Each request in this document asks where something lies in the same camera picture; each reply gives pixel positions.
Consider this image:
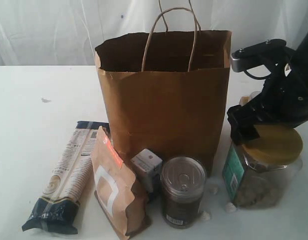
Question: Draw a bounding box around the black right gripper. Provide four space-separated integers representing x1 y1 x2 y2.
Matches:
227 47 308 145

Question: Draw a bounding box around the clear jar yellow lid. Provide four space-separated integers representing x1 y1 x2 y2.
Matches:
222 125 303 209

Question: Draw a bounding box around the brown paper bag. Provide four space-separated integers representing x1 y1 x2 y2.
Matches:
95 6 232 174

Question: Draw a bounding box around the dark can with pull lid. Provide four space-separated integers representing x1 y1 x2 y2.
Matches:
160 156 207 229

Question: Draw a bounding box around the white crumb piece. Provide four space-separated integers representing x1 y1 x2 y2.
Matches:
201 210 211 222
225 202 237 213

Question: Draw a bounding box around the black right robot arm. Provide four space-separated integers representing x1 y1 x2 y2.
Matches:
227 33 308 145

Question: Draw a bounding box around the orange juice bottle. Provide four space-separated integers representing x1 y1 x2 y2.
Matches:
239 91 261 106

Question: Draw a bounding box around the small grey carton box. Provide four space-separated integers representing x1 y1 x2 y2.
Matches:
131 148 162 202

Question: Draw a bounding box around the brown kraft pouch orange label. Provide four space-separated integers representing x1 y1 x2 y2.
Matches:
91 126 148 240

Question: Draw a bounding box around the long pasta package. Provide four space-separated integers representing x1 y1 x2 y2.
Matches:
21 121 110 235

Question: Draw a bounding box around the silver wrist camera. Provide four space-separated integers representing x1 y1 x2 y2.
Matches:
231 38 287 73

